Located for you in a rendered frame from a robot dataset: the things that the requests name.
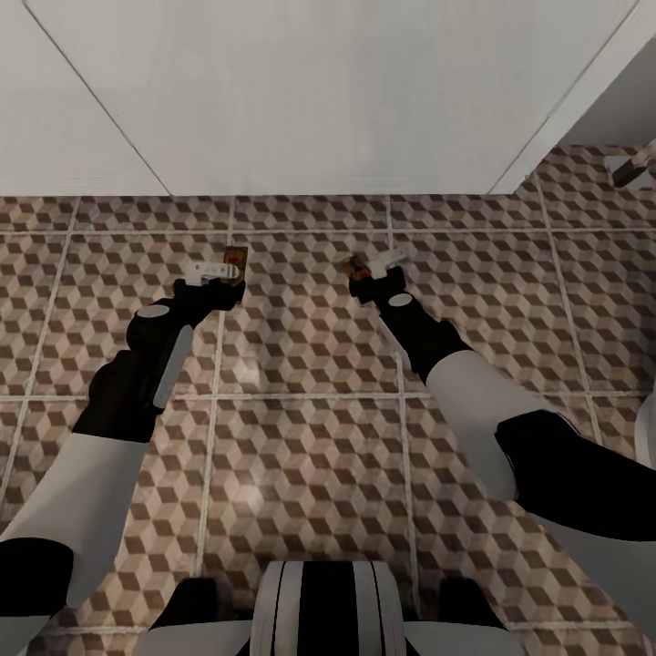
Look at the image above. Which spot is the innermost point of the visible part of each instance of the robot trunk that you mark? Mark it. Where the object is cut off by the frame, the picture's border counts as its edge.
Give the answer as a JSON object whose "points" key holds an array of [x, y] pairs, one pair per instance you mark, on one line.
{"points": [[328, 608]]}

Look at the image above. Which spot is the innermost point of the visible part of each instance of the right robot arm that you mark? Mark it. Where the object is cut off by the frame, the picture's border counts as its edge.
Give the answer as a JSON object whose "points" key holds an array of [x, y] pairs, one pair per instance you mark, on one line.
{"points": [[597, 505]]}

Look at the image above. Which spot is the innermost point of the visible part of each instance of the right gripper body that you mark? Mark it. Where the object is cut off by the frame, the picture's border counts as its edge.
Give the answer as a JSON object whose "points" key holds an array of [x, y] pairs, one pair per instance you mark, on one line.
{"points": [[368, 289]]}

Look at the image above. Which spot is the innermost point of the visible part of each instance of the mousetrap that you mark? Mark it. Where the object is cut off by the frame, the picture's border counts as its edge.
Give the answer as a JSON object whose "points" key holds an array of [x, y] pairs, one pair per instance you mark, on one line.
{"points": [[355, 268], [235, 256]]}

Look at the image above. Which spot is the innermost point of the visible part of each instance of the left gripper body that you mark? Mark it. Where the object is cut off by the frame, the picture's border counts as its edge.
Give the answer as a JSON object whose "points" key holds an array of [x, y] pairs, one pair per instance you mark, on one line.
{"points": [[216, 295]]}

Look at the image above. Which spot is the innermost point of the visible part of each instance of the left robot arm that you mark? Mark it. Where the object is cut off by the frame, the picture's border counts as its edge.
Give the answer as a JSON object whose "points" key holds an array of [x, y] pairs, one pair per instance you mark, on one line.
{"points": [[62, 544]]}

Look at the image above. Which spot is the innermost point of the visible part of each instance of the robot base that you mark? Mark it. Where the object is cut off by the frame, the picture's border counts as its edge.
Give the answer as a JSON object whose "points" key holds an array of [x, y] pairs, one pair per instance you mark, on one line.
{"points": [[467, 626]]}

